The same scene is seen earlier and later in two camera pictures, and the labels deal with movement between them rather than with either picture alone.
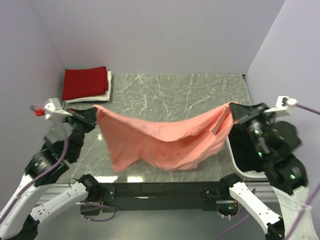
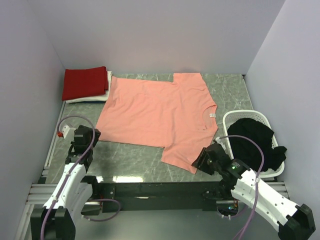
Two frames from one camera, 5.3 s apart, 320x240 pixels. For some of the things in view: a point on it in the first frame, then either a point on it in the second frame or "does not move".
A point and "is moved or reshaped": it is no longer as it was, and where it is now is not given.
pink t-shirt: x=134 y=143 is moved or reshaped
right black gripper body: x=254 y=119 -> x=204 y=162
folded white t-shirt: x=106 y=97 does not move
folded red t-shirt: x=79 y=82 does not move
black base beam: x=157 y=196 does not move
